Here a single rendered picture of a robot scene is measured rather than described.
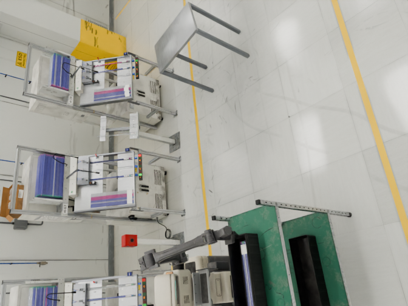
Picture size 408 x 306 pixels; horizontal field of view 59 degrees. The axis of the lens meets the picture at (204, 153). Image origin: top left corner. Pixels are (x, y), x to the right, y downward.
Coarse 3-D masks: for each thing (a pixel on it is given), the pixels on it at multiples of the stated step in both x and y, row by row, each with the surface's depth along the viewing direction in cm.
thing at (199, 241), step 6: (204, 234) 212; (210, 234) 212; (192, 240) 212; (198, 240) 212; (204, 240) 215; (210, 240) 211; (174, 246) 213; (180, 246) 212; (186, 246) 212; (192, 246) 211; (198, 246) 213; (144, 252) 215; (150, 252) 215; (162, 252) 213; (168, 252) 212; (174, 252) 212; (180, 252) 212; (156, 258) 212; (162, 258) 212; (156, 264) 212
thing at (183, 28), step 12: (180, 12) 397; (192, 12) 382; (204, 12) 401; (180, 24) 392; (192, 24) 373; (228, 24) 425; (168, 36) 408; (180, 36) 388; (192, 36) 374; (204, 36) 377; (156, 48) 426; (168, 48) 404; (180, 48) 384; (228, 48) 398; (168, 60) 399; (192, 60) 462; (168, 72) 414; (192, 84) 437
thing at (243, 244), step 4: (240, 244) 232; (244, 244) 230; (244, 248) 229; (244, 252) 229; (244, 256) 228; (244, 260) 228; (244, 264) 227; (244, 268) 226; (248, 268) 224; (244, 272) 226; (248, 272) 223; (244, 276) 225; (248, 276) 222; (248, 280) 222; (248, 284) 221; (248, 288) 221; (248, 292) 220; (248, 296) 220; (252, 296) 217; (248, 300) 219; (252, 300) 217; (248, 304) 219; (252, 304) 216
